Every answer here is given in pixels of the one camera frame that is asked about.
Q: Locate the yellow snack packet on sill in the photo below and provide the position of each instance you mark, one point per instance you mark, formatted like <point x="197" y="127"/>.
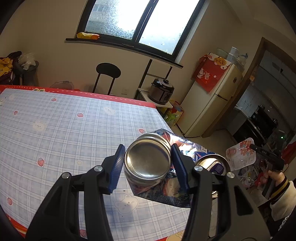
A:
<point x="87" y="36"/>

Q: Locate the person's right hand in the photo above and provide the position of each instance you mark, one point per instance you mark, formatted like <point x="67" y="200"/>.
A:
<point x="278" y="177"/>

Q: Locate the black framed window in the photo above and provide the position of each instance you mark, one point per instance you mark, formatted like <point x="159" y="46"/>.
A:
<point x="158" y="29"/>

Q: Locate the cream two-door refrigerator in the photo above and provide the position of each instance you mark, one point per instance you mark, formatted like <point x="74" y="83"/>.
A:
<point x="201" y="108"/>

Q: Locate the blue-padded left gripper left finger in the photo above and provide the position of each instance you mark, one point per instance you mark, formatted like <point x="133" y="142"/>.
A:
<point x="112" y="166"/>

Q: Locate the yellow snack bags pile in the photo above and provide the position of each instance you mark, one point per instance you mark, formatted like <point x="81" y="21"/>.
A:
<point x="6" y="65"/>

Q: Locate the right forearm white sleeve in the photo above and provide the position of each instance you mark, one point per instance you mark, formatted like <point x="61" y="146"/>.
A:
<point x="282" y="202"/>

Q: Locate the blue plaid plastic tablecloth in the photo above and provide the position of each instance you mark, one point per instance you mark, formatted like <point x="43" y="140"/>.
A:
<point x="69" y="150"/>

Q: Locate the black kitchen stove counter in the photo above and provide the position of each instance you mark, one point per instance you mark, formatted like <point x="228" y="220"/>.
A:
<point x="259" y="126"/>

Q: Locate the pink floral packaging card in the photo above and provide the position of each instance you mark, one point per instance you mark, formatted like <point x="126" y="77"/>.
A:
<point x="241" y="155"/>

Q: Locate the crushed blue silver can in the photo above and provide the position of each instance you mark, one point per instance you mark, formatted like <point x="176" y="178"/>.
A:
<point x="150" y="171"/>

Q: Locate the red festive cloth on fridge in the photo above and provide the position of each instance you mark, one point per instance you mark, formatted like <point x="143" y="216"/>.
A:
<point x="209" y="70"/>

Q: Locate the colourful bags beside table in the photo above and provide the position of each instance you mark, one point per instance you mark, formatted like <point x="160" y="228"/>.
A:
<point x="173" y="114"/>

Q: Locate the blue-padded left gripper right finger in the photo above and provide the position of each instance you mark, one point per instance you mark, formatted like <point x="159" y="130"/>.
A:
<point x="183" y="167"/>

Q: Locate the electric pressure cooker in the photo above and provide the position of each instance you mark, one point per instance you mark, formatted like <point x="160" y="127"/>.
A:
<point x="161" y="91"/>

